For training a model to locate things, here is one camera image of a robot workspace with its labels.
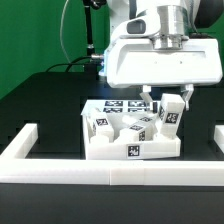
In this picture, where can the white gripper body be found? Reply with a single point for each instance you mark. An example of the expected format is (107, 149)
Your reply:
(134, 62)

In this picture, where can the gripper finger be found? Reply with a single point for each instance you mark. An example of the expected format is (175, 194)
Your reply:
(145, 95)
(187, 91)

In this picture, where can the white square tabletop tray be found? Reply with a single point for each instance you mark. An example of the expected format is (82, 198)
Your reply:
(99, 147)

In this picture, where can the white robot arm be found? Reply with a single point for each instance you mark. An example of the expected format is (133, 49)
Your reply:
(166, 23)

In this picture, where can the white tag sheet on table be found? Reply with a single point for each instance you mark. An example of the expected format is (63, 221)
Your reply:
(118, 106)

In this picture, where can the white U-shaped obstacle fence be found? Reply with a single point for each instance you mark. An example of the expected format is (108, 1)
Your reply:
(16, 167)

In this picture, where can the black camera stand pole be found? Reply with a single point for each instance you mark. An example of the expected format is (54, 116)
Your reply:
(88, 5)

